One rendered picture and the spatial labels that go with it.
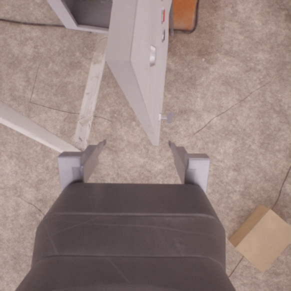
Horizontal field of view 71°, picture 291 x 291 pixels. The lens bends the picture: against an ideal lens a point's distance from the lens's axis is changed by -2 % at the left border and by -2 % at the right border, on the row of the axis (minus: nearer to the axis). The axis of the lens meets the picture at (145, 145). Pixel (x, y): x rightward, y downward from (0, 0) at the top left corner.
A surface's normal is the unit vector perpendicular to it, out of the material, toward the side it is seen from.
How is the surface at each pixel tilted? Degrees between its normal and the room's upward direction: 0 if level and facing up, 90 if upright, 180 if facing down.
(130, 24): 0
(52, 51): 0
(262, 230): 0
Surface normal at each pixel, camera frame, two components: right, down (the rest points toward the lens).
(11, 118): 0.97, 0.19
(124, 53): -0.10, -0.11
